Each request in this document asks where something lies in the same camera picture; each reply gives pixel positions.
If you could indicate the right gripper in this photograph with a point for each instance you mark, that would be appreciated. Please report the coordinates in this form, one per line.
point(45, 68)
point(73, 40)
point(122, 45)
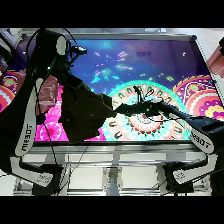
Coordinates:
point(154, 109)

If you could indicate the black garment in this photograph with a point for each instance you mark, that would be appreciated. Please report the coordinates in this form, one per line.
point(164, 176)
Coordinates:
point(85, 113)

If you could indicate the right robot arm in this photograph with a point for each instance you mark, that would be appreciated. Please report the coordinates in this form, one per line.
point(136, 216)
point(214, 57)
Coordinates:
point(206, 131)

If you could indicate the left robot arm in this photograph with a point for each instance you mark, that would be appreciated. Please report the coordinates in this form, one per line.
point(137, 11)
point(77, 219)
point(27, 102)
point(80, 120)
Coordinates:
point(20, 113)

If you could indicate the brown garment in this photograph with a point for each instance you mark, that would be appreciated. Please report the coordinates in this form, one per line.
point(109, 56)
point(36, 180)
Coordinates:
point(50, 95)

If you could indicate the silver frame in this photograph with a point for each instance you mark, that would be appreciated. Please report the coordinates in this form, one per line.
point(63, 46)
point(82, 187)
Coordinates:
point(113, 156)

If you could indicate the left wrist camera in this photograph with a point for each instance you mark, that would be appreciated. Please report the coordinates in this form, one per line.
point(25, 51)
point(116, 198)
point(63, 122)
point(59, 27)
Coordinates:
point(78, 50)

